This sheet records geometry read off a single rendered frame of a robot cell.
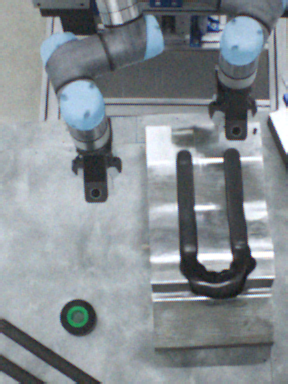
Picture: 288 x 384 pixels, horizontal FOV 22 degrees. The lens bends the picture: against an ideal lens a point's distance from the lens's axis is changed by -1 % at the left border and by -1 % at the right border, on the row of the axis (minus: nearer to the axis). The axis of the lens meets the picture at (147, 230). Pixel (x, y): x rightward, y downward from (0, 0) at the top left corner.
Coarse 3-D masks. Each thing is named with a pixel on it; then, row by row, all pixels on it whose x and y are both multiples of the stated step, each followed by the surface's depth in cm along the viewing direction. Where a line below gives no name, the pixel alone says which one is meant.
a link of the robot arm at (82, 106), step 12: (72, 84) 129; (84, 84) 129; (60, 96) 129; (72, 96) 129; (84, 96) 128; (96, 96) 128; (60, 108) 131; (72, 108) 128; (84, 108) 128; (96, 108) 128; (72, 120) 129; (84, 120) 129; (96, 120) 131; (72, 132) 135; (84, 132) 133; (96, 132) 135
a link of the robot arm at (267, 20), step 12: (228, 0) 138; (240, 0) 137; (252, 0) 137; (264, 0) 136; (276, 0) 137; (228, 12) 141; (240, 12) 137; (252, 12) 136; (264, 12) 136; (276, 12) 137; (264, 24) 136
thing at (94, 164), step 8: (96, 152) 145; (104, 152) 145; (88, 160) 145; (96, 160) 145; (104, 160) 145; (88, 168) 146; (96, 168) 146; (104, 168) 146; (88, 176) 146; (96, 176) 146; (104, 176) 146; (88, 184) 146; (96, 184) 146; (104, 184) 146; (88, 192) 147; (96, 192) 146; (104, 192) 147; (88, 200) 147; (96, 200) 147; (104, 200) 147
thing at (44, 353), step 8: (0, 320) 167; (0, 328) 166; (8, 328) 165; (16, 328) 165; (8, 336) 165; (16, 336) 164; (24, 336) 164; (24, 344) 163; (32, 344) 162; (40, 344) 162; (32, 352) 162; (40, 352) 161; (48, 352) 161; (48, 360) 160; (56, 360) 160; (64, 360) 160; (56, 368) 160; (64, 368) 158; (72, 368) 158; (72, 376) 157; (80, 376) 157; (88, 376) 157
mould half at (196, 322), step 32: (160, 128) 171; (160, 160) 169; (256, 160) 168; (160, 192) 167; (224, 192) 167; (256, 192) 167; (160, 224) 164; (224, 224) 163; (256, 224) 163; (160, 256) 158; (224, 256) 158; (256, 256) 157; (160, 288) 160; (256, 288) 162; (160, 320) 162; (192, 320) 162; (224, 320) 161; (256, 320) 161
